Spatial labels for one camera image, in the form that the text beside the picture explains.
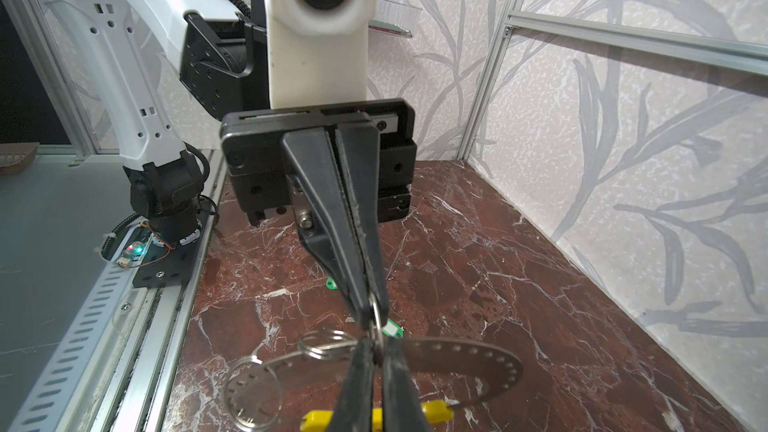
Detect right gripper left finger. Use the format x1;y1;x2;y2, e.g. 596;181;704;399
326;338;375;432

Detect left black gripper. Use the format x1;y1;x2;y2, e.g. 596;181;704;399
220;98;417;332

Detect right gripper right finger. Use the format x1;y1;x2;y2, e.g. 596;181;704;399
382;336;431;432

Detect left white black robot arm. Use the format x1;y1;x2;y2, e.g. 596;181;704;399
42;0;416;330

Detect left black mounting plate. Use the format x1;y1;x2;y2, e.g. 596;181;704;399
131;213;212;289

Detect green led circuit board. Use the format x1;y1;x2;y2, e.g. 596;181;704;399
115;237;164;269

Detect clear plastic wall tray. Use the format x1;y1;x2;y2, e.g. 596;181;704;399
369;0;422;39

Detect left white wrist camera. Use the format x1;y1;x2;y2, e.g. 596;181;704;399
264;0;376;109

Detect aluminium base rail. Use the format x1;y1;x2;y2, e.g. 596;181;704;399
59;149;229;432

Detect slotted grey cable duct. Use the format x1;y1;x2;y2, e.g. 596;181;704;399
9;266;132;431

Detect aluminium frame crossbar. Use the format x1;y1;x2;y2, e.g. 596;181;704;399
506;11;767;76

